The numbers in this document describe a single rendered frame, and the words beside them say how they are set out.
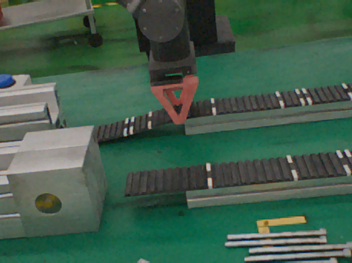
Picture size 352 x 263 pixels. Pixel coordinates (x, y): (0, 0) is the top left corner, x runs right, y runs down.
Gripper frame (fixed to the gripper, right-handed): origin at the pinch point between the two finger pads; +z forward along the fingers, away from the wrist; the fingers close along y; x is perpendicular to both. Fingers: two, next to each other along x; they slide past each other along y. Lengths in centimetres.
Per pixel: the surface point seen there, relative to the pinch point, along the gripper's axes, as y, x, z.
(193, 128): 1.9, 1.9, 2.2
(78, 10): -286, -73, 53
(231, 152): 8.5, 7.1, 3.4
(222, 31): -46.0, 10.0, 3.1
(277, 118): 1.8, 14.7, 2.1
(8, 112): 4.6, -24.6, -5.1
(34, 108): 4.2, -20.7, -5.1
